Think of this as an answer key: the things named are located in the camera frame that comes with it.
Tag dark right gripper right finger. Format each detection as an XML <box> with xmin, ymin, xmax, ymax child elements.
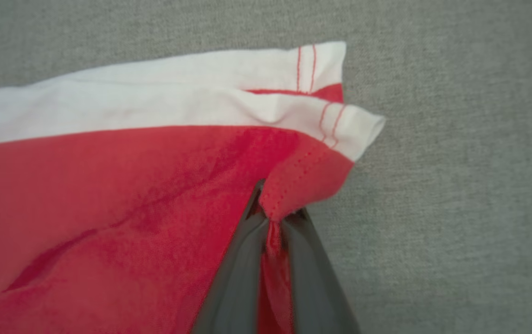
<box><xmin>280</xmin><ymin>206</ymin><xmax>361</xmax><ymax>334</ymax></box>

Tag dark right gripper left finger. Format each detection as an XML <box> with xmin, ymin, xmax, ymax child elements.
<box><xmin>192</xmin><ymin>179</ymin><xmax>269</xmax><ymax>334</ymax></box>

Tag grey fabric sofa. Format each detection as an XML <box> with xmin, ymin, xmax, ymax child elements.
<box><xmin>0</xmin><ymin>0</ymin><xmax>532</xmax><ymax>334</ymax></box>

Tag red shorts white stripes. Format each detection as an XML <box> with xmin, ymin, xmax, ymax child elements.
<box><xmin>0</xmin><ymin>41</ymin><xmax>386</xmax><ymax>334</ymax></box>

